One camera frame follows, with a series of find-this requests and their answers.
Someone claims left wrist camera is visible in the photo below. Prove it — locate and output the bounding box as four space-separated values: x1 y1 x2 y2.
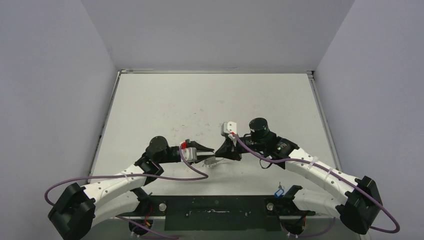
179 142 198 163

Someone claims large metal key ring plate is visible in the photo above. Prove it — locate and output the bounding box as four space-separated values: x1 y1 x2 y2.
202 157 223 169

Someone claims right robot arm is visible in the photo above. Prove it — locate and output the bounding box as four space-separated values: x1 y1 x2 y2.
215 117 382 235

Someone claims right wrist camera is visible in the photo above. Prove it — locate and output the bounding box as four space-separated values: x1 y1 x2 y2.
220 121 238 137

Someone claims aluminium rail front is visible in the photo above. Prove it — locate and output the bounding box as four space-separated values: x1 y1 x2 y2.
67 195 368 220

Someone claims blue tagged key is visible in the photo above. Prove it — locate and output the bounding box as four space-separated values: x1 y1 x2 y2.
273 182 286 199

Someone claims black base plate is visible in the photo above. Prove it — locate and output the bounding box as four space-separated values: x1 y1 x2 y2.
123 195 316 232

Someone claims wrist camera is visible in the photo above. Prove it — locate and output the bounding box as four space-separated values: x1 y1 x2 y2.
179 142 198 163
220 121 238 137

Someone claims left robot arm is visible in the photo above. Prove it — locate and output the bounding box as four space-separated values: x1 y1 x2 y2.
47 136 214 240

